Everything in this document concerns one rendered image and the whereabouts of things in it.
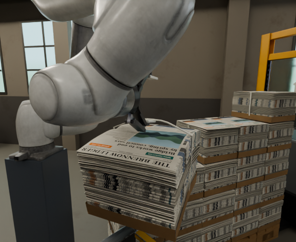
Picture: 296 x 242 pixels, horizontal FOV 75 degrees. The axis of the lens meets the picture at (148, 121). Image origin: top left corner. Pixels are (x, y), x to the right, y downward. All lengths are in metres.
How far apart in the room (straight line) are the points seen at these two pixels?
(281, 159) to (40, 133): 1.74
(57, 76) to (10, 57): 4.88
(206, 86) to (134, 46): 3.42
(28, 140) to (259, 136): 1.46
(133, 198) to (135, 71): 0.37
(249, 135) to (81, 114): 1.36
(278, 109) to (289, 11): 2.60
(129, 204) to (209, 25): 3.49
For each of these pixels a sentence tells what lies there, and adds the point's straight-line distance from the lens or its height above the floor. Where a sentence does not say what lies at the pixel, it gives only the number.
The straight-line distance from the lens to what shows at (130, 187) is 0.54.
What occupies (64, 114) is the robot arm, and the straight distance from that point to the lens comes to 0.30.
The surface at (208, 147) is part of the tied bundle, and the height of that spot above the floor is 0.95.
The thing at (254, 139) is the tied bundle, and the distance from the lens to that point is 1.60.
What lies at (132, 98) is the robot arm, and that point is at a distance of 0.43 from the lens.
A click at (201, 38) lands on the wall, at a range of 3.74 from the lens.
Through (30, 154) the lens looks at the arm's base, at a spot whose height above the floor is 1.02.
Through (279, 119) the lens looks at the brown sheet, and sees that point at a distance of 1.77.
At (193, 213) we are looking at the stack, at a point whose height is 0.51.
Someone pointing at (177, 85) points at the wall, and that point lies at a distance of 3.65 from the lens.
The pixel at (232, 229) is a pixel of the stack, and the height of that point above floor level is 0.27.
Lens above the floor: 1.35
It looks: 11 degrees down
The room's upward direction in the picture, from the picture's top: straight up
